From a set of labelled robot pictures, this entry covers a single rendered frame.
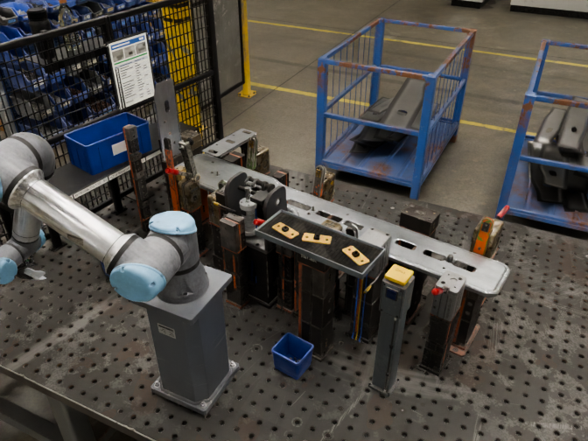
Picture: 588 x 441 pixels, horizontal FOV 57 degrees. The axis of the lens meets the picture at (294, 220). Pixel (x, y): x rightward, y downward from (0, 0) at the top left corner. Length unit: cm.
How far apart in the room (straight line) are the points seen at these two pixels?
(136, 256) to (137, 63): 141
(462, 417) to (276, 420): 56
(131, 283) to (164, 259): 9
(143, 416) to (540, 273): 159
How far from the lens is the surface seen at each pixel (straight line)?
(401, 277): 151
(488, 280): 182
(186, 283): 149
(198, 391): 174
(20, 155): 147
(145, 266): 132
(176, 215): 145
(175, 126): 242
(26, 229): 175
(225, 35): 531
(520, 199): 396
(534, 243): 258
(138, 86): 262
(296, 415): 175
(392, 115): 409
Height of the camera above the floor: 212
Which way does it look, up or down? 35 degrees down
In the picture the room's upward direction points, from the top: straight up
